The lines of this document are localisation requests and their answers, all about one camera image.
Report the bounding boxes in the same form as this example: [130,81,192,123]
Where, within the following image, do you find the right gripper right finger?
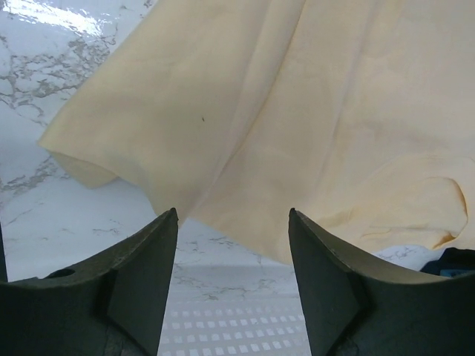
[288,209,474,355]

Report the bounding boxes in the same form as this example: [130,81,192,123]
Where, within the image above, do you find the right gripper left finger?
[1,209,178,355]

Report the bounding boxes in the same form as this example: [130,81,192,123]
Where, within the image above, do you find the cream yellow t shirt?
[39,1,474,263]

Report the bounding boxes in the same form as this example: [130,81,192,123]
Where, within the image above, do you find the white plastic basket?
[157,297,311,356]

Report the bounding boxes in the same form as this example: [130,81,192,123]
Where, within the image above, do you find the folded navy t shirt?
[420,248,475,277]

